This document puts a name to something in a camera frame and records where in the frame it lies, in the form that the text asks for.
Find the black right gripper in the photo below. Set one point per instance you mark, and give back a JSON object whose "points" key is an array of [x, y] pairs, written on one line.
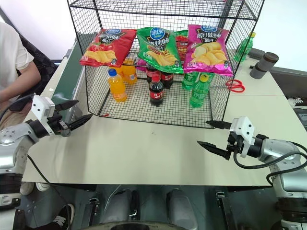
{"points": [[231, 148]]}

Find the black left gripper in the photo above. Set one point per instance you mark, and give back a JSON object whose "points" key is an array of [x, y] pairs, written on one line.
{"points": [[57, 125]]}

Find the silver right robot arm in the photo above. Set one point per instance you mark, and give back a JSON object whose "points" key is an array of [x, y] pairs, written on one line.
{"points": [[273, 148]]}

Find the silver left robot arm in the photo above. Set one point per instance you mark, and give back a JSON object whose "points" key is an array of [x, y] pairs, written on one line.
{"points": [[12, 136]]}

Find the green conveyor belt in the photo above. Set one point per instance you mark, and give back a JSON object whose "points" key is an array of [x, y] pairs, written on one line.
{"points": [[67, 79]]}

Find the green soda bottle yellow cap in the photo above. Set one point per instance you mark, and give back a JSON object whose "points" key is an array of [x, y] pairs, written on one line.
{"points": [[189, 81], [199, 95], [243, 49]]}

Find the orange soda bottle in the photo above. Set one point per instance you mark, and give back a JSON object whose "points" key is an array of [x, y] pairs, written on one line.
{"points": [[117, 88], [129, 75]]}

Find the black patterned chair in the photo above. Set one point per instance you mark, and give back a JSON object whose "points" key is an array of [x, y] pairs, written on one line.
{"points": [[40, 60]]}

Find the red potato chips bag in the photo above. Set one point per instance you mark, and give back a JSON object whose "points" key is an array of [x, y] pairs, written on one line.
{"points": [[105, 48]]}

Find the grey rounded shape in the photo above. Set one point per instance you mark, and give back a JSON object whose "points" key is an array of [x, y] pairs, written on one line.
{"points": [[117, 206], [177, 206]]}

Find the magenta snack bag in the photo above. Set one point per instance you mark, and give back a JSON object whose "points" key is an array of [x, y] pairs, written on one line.
{"points": [[141, 64]]}

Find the pink potato chips bag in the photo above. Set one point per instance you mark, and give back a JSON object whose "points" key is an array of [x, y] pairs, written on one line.
{"points": [[208, 52]]}

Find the person in white shirt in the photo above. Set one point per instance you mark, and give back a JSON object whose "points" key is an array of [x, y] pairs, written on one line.
{"points": [[12, 55]]}

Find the dark grey cylinder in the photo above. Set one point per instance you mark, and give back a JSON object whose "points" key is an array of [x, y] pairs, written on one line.
{"points": [[269, 60]]}

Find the red and green snack bag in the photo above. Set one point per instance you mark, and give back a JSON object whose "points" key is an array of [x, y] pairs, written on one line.
{"points": [[181, 45]]}

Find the black sneaker white stripes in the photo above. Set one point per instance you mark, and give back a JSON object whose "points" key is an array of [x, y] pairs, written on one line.
{"points": [[60, 215]]}

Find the green potato chips bag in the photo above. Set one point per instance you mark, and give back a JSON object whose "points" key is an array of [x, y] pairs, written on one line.
{"points": [[158, 48]]}

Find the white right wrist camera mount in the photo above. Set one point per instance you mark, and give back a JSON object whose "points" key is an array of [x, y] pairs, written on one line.
{"points": [[242, 128]]}

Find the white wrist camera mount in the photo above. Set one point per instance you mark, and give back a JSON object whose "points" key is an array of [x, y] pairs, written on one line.
{"points": [[242, 128], [42, 107]]}

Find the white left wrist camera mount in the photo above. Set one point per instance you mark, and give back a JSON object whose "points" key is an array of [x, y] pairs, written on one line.
{"points": [[42, 107]]}

